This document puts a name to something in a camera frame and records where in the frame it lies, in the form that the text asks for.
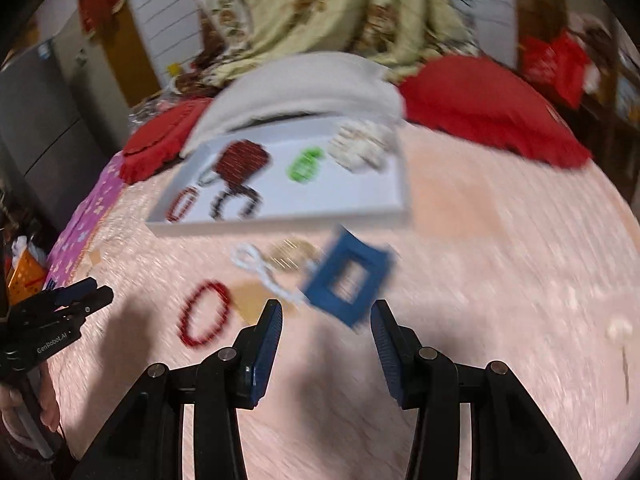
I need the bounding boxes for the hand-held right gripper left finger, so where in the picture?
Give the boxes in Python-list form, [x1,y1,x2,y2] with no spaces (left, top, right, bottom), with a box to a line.
[75,299,284,480]

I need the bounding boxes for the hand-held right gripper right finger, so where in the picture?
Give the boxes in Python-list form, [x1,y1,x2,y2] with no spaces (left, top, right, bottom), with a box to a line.
[370,300,583,480]

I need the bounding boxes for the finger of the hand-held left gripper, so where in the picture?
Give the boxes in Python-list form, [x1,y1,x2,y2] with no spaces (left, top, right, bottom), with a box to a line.
[52,277,99,303]
[70,286,115,320]

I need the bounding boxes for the red bead bracelet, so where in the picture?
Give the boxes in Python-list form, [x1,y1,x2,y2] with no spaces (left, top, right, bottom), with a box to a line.
[179,281,232,348]
[165,185,201,223]

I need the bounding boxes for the small dark blue box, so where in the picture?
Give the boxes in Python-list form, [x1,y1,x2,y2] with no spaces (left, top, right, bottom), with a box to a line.
[299,225,398,333]

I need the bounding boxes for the dark brown bead bracelet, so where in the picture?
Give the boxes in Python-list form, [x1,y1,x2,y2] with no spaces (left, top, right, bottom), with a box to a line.
[210,187,262,222]

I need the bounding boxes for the white shallow box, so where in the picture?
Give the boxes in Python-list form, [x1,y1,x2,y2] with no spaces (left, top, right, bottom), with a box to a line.
[146,115,413,237]

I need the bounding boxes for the green bead bracelet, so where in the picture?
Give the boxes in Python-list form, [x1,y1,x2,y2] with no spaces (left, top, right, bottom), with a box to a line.
[286,147,325,183]

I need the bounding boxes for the dark red bead necklace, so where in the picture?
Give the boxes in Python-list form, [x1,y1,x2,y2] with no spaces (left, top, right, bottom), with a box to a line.
[216,140,271,186]

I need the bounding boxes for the white dotted scrunchie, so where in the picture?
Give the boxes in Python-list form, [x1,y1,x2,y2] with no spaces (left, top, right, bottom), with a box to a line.
[327,120,396,173]

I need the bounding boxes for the person's left hand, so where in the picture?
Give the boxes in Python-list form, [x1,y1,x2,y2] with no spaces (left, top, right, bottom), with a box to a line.
[0,365,63,442]

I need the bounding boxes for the white cloth in basket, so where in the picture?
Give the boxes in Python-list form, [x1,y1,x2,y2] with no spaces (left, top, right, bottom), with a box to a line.
[11,235,36,261]

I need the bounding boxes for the purple flower blanket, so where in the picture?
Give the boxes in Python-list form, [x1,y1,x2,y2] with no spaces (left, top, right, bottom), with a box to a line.
[45,152,128,291]

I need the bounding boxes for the pink bedspread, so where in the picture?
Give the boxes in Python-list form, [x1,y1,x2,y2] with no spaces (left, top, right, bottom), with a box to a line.
[45,120,640,480]

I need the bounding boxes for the grey refrigerator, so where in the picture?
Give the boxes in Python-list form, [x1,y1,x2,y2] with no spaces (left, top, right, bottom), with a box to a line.
[0,40,133,221]

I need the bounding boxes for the red ruffled pillow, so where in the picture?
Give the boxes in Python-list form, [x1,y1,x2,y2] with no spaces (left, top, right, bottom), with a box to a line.
[120,97,216,185]

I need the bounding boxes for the clear plastic bag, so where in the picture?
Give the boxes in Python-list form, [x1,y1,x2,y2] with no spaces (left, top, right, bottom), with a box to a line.
[127,95,176,121]

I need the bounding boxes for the wooden door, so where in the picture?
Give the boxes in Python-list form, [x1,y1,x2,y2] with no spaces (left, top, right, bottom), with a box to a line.
[97,0,163,108]

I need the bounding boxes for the plain red pillow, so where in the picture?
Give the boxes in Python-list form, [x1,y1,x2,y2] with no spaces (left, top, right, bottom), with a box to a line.
[397,55,593,170]

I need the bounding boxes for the white pillow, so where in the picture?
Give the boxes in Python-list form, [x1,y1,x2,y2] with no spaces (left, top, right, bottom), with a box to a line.
[182,51,408,158]

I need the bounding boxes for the red shopping bag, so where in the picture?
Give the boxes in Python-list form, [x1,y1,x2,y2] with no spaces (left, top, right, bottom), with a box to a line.
[520,30,591,108]

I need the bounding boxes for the floral checked blanket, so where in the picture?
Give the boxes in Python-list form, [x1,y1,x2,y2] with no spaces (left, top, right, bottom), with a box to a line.
[182,0,481,93]

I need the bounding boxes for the white pearl necklace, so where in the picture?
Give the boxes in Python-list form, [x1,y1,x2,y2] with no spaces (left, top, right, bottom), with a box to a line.
[231,242,308,306]

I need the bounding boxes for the gold chain bracelet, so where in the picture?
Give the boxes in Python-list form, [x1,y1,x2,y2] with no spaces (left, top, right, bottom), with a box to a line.
[267,239,321,273]

